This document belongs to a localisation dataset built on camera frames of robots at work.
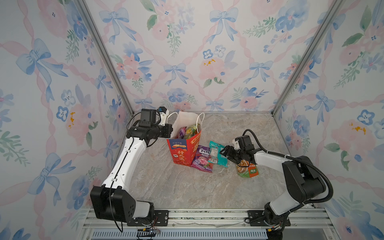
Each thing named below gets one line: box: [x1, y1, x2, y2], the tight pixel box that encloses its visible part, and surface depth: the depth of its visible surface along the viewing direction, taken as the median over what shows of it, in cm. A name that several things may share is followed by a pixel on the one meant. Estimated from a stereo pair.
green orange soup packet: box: [236, 159, 260, 178], surface depth 92 cm
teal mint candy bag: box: [207, 140, 229, 168], surface depth 94 cm
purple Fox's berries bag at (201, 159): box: [191, 145, 214, 173], surface depth 92 cm
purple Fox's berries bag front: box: [179, 126, 187, 139], surface depth 92 cm
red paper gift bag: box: [166, 111, 205, 167], surface depth 85 cm
